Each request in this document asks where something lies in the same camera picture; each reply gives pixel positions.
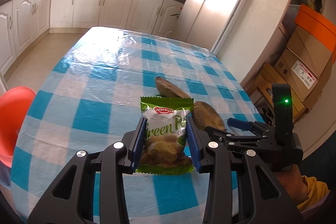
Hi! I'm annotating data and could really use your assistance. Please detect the green pea cookie packet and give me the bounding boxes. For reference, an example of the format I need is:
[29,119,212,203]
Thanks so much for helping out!
[136,97,194,175]

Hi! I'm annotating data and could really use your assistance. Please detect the yellow sleeve forearm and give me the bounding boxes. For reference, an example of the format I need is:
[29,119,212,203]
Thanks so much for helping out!
[297,176,330,213]

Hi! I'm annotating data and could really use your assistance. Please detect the white kitchen base cabinets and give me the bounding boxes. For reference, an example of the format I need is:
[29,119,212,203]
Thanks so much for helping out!
[1,0,185,74]

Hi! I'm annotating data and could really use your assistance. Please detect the person's right hand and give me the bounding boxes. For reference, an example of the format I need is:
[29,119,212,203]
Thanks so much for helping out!
[273,164,308,205]

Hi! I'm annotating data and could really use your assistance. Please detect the blue-white checked tablecloth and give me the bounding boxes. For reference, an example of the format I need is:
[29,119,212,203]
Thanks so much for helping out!
[11,27,261,219]

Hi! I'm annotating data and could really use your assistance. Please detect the stacked cardboard boxes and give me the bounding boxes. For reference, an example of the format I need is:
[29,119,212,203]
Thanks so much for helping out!
[247,26,335,122]

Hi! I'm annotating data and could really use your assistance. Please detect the orange box lid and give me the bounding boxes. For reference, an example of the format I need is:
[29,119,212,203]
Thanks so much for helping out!
[294,4,336,64]

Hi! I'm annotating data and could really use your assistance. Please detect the orange plastic basin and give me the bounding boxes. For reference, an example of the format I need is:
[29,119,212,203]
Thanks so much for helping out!
[0,86,36,168]

